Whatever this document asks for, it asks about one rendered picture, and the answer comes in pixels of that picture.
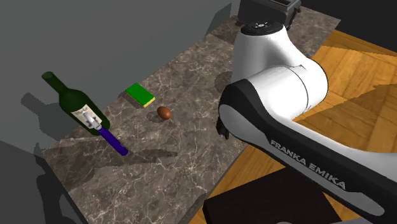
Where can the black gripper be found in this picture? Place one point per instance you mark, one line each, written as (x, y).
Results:
(222, 128)

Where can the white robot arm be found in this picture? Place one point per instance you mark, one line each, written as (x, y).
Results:
(273, 93)

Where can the brown egg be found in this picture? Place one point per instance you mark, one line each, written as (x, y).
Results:
(164, 113)

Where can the dark robot stand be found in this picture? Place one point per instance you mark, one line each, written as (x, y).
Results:
(263, 201)

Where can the green and yellow sponge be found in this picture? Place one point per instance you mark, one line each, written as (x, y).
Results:
(139, 92)

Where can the dark grey boxy appliance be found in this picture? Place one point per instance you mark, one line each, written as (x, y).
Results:
(263, 9)

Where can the dark green wine bottle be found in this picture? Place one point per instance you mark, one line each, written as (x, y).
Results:
(74, 100)

